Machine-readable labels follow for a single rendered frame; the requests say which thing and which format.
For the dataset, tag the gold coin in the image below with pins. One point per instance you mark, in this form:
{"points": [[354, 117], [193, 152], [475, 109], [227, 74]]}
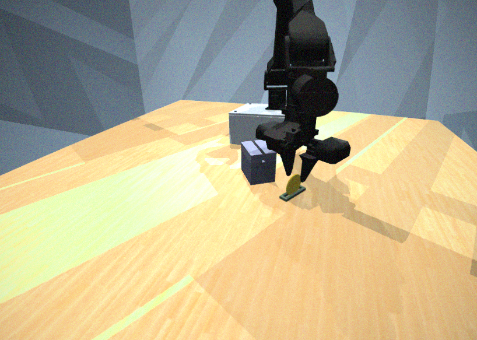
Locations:
{"points": [[293, 184]]}

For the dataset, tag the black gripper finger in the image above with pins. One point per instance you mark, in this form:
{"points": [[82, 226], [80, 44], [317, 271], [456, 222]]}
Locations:
{"points": [[288, 160], [308, 163]]}

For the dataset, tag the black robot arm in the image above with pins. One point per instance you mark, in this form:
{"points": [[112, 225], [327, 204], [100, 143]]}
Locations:
{"points": [[302, 41]]}

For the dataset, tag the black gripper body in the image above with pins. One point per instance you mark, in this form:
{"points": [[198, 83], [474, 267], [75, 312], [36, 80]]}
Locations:
{"points": [[331, 150]]}

